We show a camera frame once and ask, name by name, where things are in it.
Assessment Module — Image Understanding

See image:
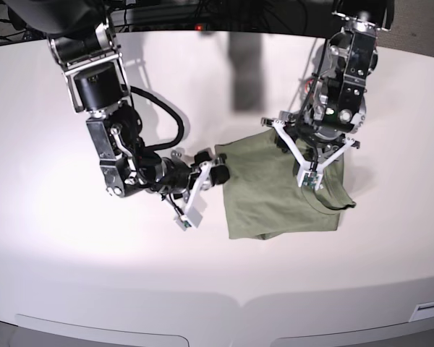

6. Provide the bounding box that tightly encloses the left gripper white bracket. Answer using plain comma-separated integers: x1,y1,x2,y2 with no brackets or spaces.
260,111,361,190

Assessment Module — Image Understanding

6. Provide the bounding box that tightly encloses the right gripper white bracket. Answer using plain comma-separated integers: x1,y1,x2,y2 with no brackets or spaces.
155,150,230,228

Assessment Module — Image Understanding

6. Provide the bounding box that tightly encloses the green T-shirt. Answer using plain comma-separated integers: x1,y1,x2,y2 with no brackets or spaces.
215,130,356,240

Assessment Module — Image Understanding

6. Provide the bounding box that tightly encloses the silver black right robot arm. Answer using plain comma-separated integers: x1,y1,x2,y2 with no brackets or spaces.
8,1,230,230

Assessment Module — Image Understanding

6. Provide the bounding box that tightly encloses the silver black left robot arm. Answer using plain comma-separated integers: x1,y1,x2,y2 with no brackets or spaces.
261,1,395,191

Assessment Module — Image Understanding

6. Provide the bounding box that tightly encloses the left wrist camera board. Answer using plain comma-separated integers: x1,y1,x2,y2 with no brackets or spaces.
302,172,323,191

